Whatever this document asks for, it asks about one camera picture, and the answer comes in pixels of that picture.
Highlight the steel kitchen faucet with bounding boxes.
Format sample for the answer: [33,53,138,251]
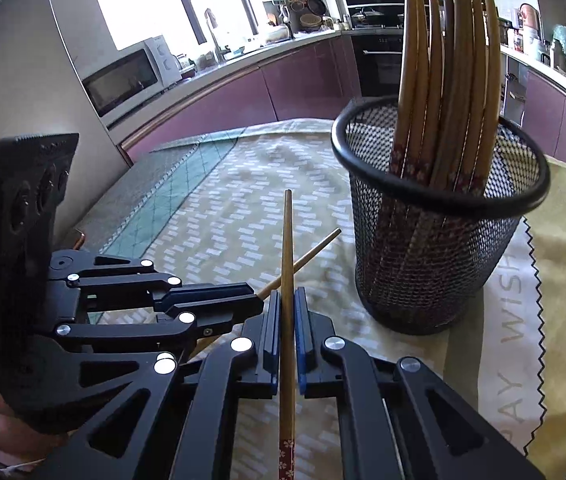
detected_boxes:
[204,7,225,63]

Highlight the bunch of bamboo chopsticks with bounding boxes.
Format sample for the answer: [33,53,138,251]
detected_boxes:
[380,0,504,311]

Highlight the pink kitchen appliance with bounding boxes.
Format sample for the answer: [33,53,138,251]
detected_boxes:
[518,4,544,56]

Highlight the bamboo chopstick red floral end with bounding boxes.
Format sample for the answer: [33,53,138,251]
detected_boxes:
[188,228,343,362]
[278,189,298,480]

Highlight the purple kitchen cabinets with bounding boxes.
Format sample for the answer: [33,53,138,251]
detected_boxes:
[120,34,566,181]

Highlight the black built-in oven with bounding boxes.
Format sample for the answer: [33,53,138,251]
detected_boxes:
[350,32,407,99]

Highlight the beige green patterned tablecloth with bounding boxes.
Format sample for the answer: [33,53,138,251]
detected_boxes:
[66,117,548,480]

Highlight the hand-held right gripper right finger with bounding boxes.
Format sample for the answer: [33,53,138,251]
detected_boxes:
[294,286,548,480]

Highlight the dark lidded cooking pot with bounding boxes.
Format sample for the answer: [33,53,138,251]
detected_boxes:
[352,6,390,29]

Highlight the white microwave oven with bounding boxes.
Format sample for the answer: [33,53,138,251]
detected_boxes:
[82,35,184,119]

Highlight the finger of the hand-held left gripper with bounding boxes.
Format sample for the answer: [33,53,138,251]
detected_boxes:
[70,255,257,312]
[56,293,266,356]

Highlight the black mesh chopstick holder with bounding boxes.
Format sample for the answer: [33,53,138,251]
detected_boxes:
[331,96,552,337]

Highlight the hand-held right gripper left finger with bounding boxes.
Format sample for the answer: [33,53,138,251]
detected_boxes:
[33,289,282,480]

